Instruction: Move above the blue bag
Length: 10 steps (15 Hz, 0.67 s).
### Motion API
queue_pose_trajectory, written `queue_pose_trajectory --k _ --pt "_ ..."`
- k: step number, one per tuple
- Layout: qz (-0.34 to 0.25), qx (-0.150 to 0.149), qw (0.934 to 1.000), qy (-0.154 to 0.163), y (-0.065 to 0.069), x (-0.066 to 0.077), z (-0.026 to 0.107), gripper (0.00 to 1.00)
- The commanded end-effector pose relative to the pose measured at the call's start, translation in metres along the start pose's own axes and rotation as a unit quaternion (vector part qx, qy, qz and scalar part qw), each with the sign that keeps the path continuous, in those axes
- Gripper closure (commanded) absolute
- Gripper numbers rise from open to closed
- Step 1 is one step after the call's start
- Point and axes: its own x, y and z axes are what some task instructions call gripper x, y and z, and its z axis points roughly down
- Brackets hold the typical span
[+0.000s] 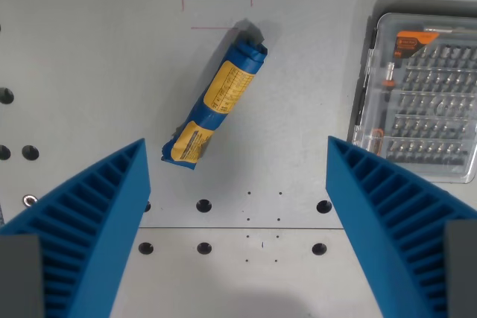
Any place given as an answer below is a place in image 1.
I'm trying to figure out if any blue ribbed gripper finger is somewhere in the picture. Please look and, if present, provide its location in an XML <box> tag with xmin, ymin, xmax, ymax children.
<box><xmin>325</xmin><ymin>136</ymin><xmax>477</xmax><ymax>318</ymax></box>
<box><xmin>0</xmin><ymin>138</ymin><xmax>151</xmax><ymax>318</ymax></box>

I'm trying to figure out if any blue bag with yellow labels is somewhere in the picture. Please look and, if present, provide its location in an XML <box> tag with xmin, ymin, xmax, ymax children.
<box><xmin>160</xmin><ymin>28</ymin><xmax>269</xmax><ymax>171</ymax></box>

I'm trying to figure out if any clear screwdriver bit set case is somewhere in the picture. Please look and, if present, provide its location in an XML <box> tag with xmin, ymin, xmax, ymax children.
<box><xmin>345</xmin><ymin>12</ymin><xmax>477</xmax><ymax>185</ymax></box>

